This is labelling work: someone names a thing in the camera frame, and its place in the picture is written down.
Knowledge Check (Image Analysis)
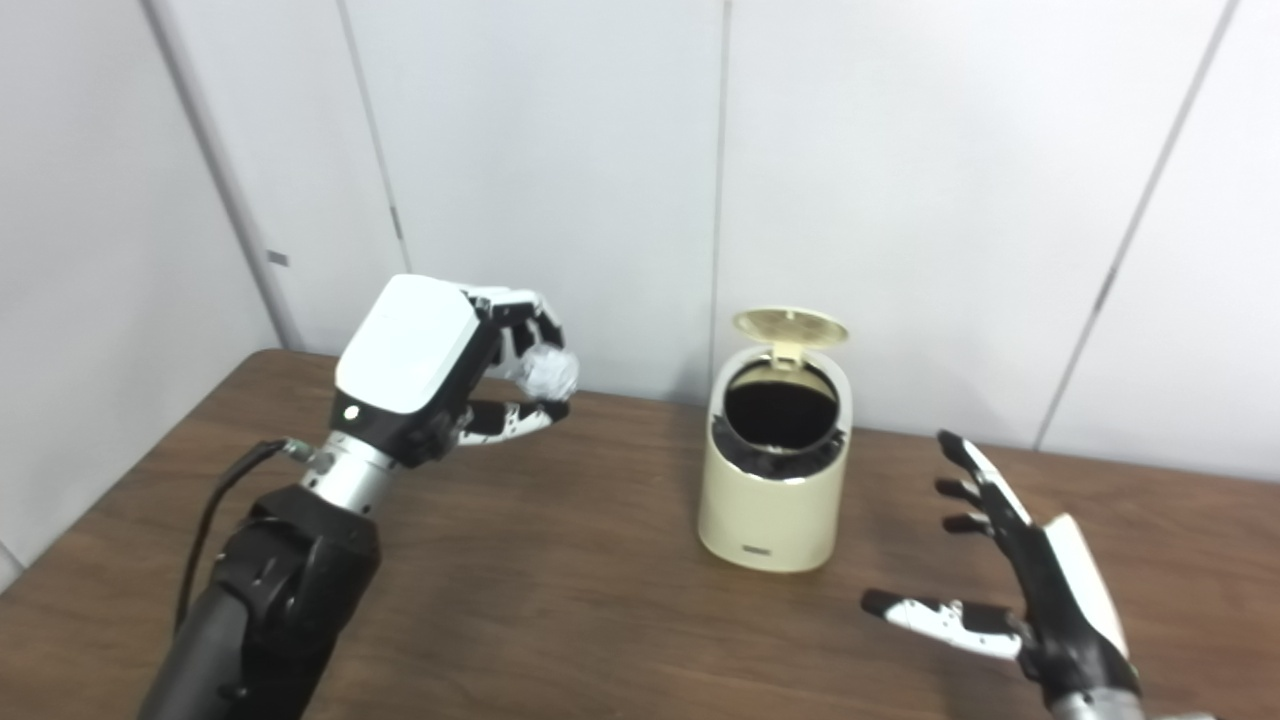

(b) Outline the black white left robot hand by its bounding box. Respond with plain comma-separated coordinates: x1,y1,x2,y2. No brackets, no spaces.
334,274,573,469

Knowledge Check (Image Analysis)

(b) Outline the cream-colored round bin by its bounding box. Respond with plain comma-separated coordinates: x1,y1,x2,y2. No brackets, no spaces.
697,345,853,574

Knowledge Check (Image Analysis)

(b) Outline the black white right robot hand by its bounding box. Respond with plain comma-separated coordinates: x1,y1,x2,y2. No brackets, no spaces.
861,430,1143,713

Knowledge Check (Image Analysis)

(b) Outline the cream round bin lid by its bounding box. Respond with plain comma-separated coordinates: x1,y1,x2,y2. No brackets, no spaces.
732,307,850,369

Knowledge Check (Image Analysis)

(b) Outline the white paper ball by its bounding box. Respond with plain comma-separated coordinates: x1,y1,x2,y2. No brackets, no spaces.
510,345,581,401

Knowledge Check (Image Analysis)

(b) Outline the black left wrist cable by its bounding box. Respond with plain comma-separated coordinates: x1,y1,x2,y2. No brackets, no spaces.
172,437,336,636

